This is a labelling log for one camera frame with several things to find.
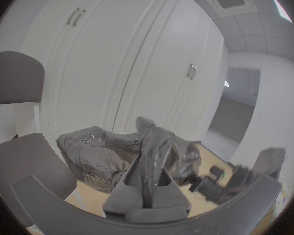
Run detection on ceiling light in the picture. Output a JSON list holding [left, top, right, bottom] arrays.
[[268, 0, 294, 23]]

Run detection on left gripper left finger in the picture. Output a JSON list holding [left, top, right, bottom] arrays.
[[102, 153, 144, 218]]

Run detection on black plastic bag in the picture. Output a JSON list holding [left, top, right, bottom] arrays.
[[56, 116, 202, 209]]

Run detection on white wardrobe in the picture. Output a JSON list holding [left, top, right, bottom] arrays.
[[15, 0, 229, 161]]

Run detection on grey and white chair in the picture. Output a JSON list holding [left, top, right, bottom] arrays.
[[0, 51, 79, 229]]

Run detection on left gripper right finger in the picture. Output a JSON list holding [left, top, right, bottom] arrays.
[[124, 168, 192, 224]]

